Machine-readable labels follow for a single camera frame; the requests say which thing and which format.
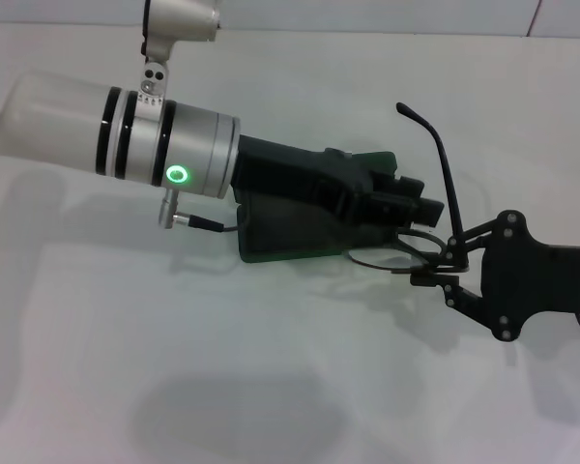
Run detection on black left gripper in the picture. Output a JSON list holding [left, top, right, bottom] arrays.
[[229, 134, 427, 229]]

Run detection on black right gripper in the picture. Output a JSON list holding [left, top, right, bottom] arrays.
[[366, 192, 580, 344]]

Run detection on black glasses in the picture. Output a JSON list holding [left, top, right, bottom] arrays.
[[346, 101, 471, 275]]

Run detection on green glasses case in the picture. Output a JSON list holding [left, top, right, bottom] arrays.
[[234, 149, 400, 265]]

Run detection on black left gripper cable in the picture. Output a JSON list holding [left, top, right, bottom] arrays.
[[173, 215, 244, 234]]

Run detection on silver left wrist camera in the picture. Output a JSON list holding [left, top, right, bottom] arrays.
[[137, 0, 222, 105]]

